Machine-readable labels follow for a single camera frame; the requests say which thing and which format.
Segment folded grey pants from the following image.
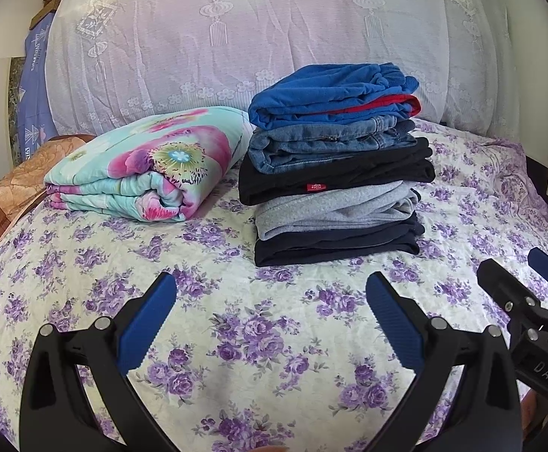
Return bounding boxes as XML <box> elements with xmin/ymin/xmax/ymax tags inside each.
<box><xmin>255</xmin><ymin>181</ymin><xmax>421</xmax><ymax>242</ymax></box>

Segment white lace headboard cover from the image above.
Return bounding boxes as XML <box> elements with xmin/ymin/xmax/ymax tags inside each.
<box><xmin>45</xmin><ymin>0</ymin><xmax>530</xmax><ymax>152</ymax></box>

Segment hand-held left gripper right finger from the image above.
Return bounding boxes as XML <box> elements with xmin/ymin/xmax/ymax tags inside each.
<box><xmin>366</xmin><ymin>272</ymin><xmax>524</xmax><ymax>452</ymax></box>

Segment folded blue denim jeans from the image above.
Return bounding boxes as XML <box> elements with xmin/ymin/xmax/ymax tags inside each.
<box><xmin>248</xmin><ymin>118</ymin><xmax>418</xmax><ymax>175</ymax></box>

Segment person's right hand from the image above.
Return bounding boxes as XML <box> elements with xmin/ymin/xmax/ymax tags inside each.
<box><xmin>521</xmin><ymin>387</ymin><xmax>544</xmax><ymax>440</ymax></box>

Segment purple floral bedspread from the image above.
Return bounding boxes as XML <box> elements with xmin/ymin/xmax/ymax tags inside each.
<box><xmin>0</xmin><ymin>118</ymin><xmax>548</xmax><ymax>452</ymax></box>

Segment folded turquoise pink floral blanket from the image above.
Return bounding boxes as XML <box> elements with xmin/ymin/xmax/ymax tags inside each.
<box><xmin>44</xmin><ymin>107</ymin><xmax>255</xmax><ymax>223</ymax></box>

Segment folded black pants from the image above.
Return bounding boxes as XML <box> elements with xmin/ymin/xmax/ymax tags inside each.
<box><xmin>238</xmin><ymin>137</ymin><xmax>437</xmax><ymax>207</ymax></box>

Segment orange brown pillow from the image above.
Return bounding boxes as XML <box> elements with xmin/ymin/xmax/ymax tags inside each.
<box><xmin>0</xmin><ymin>134</ymin><xmax>97</xmax><ymax>259</ymax></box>

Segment wall poster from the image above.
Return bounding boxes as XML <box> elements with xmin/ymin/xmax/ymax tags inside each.
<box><xmin>5</xmin><ymin>55</ymin><xmax>28</xmax><ymax>171</ymax></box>

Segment blue printed cloth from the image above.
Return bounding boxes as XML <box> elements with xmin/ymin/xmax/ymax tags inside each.
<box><xmin>18</xmin><ymin>12</ymin><xmax>59</xmax><ymax>162</ymax></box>

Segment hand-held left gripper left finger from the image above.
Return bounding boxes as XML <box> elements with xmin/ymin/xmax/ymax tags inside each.
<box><xmin>20</xmin><ymin>272</ymin><xmax>180</xmax><ymax>452</ymax></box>

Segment blue and red pants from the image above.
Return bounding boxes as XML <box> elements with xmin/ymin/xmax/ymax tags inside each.
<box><xmin>248</xmin><ymin>62</ymin><xmax>421</xmax><ymax>131</ymax></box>

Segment folded dark navy pants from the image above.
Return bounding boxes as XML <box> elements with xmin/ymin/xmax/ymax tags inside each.
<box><xmin>254</xmin><ymin>212</ymin><xmax>426</xmax><ymax>267</ymax></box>

